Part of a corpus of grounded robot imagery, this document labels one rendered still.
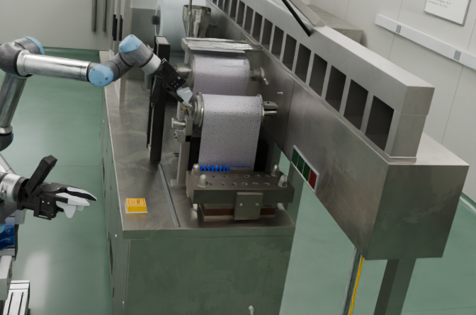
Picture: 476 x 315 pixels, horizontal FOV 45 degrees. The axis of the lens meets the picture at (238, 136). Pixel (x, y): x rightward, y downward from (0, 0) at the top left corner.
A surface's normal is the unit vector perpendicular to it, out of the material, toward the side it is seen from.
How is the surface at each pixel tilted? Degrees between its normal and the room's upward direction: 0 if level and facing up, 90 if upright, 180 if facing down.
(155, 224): 0
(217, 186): 0
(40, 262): 0
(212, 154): 90
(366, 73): 90
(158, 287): 90
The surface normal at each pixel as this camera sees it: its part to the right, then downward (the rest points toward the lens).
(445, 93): -0.96, -0.02
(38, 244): 0.13, -0.92
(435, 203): 0.25, 0.39
